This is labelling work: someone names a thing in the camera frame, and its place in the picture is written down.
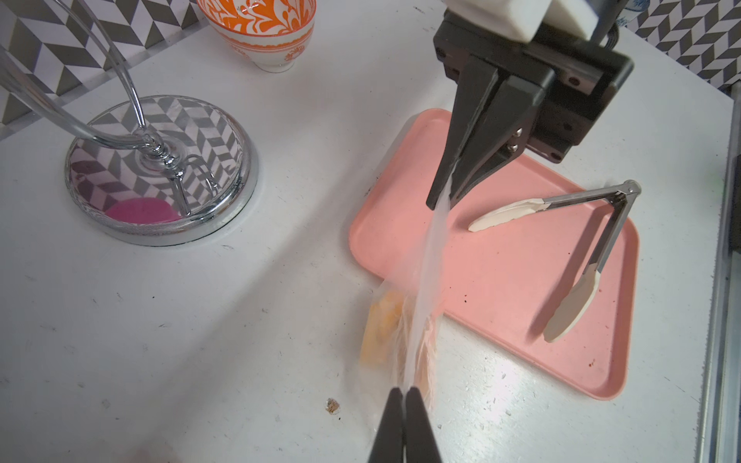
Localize pink plastic tray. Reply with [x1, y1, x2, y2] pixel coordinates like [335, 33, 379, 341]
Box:
[349, 109, 640, 400]

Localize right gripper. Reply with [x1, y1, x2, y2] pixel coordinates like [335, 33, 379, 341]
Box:
[426, 11, 634, 210]

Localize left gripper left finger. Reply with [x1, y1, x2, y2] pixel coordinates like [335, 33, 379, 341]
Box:
[368, 388, 405, 463]

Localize metal tongs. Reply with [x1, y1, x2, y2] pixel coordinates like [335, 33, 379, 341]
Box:
[468, 179, 642, 343]

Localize aluminium front rail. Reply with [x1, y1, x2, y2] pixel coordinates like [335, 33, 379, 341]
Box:
[696, 82, 740, 462]

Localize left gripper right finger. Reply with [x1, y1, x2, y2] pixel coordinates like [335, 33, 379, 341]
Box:
[403, 387, 442, 463]

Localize orange patterned small bowl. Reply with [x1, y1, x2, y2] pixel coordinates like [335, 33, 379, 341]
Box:
[197, 0, 316, 73]

